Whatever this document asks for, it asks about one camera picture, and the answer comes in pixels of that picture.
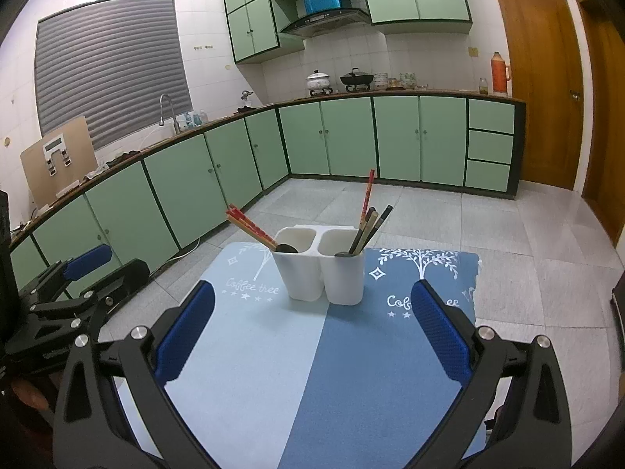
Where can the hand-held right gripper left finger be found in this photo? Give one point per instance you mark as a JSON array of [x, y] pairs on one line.
[[188, 332]]

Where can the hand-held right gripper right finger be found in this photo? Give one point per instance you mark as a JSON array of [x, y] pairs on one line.
[[439, 332]]

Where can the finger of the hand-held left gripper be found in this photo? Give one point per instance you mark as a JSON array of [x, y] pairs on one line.
[[129, 273], [88, 260]]

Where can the black chopstick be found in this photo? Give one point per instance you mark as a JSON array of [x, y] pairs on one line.
[[381, 220], [361, 240]]

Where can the black plastic spoon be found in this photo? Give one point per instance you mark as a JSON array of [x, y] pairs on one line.
[[287, 248]]

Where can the white double utensil holder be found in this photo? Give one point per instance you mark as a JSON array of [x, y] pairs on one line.
[[305, 273]]

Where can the person's left hand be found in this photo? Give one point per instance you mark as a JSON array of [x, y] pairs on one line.
[[30, 394]]

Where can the light blue tree-print mat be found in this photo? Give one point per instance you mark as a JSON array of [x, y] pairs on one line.
[[244, 351]]

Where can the dark blue tree-print mat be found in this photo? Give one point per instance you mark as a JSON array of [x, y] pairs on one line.
[[371, 361]]

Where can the dark cloth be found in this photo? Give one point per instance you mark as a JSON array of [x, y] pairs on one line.
[[112, 162]]

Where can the white device on cardboard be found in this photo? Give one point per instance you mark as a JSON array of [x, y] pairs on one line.
[[54, 145]]

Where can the metal kitchen faucet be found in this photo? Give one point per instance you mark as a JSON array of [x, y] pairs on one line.
[[175, 124]]

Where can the plastic bottle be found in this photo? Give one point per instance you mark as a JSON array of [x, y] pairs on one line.
[[189, 119], [200, 117]]

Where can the black cabinet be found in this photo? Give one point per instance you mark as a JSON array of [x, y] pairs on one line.
[[619, 298]]

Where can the grey window blind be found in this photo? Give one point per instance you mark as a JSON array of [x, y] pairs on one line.
[[112, 68]]

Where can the small kettle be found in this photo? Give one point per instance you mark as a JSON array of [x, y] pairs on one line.
[[245, 100]]

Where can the green base cabinets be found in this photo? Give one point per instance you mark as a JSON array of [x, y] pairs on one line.
[[351, 137]]

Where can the glass jar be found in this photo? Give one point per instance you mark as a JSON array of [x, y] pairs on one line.
[[483, 87]]

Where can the ceramic container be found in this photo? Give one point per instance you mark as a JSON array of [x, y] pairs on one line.
[[407, 80]]

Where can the stack of bowls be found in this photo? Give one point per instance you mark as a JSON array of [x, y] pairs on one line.
[[381, 82]]

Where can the plain wooden door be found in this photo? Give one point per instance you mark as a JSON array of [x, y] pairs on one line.
[[605, 132]]

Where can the orange thermos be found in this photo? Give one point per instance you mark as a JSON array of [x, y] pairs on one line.
[[499, 75]]

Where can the gas stove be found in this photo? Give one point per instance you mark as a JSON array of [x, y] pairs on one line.
[[320, 92]]

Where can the black wok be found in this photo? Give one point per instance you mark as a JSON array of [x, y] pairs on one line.
[[356, 78]]

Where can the white lidded pot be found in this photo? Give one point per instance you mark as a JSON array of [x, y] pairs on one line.
[[318, 81]]

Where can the black range hood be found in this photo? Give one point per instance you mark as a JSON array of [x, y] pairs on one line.
[[322, 20]]

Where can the wall hook rack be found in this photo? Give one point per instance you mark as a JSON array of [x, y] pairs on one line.
[[203, 48]]

